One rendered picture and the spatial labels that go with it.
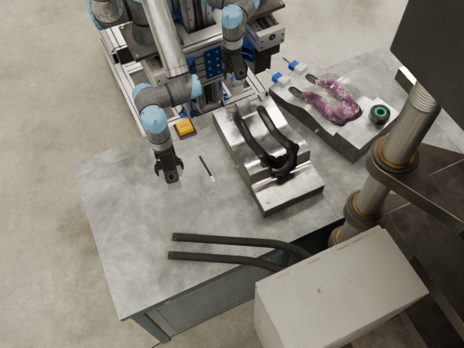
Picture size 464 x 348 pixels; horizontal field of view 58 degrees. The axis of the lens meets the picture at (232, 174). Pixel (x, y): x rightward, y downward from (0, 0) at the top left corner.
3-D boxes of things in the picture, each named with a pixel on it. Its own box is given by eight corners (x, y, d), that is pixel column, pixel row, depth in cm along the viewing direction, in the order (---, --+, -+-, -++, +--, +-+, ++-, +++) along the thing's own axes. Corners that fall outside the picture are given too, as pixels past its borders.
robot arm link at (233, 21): (247, 5, 147) (235, 21, 144) (247, 30, 157) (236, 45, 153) (228, -1, 149) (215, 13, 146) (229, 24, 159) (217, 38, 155)
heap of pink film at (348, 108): (293, 97, 183) (294, 85, 176) (320, 76, 188) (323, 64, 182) (337, 133, 173) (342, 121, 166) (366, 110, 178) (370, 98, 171)
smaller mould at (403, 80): (393, 79, 194) (398, 68, 188) (420, 68, 197) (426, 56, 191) (420, 109, 185) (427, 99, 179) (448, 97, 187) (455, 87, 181)
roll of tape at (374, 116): (364, 115, 170) (366, 110, 167) (378, 105, 172) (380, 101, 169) (378, 128, 167) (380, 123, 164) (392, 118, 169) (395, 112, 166)
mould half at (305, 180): (213, 123, 185) (210, 104, 173) (266, 103, 189) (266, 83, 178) (264, 217, 161) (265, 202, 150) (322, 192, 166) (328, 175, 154)
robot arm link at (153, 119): (159, 99, 128) (168, 119, 124) (166, 120, 137) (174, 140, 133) (134, 107, 126) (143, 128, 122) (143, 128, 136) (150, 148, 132)
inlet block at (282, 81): (262, 76, 194) (262, 68, 189) (269, 70, 195) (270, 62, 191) (282, 92, 189) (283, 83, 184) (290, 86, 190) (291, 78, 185)
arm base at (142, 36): (128, 29, 182) (121, 10, 174) (160, 17, 185) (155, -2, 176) (139, 50, 175) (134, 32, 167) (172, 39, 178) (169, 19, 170)
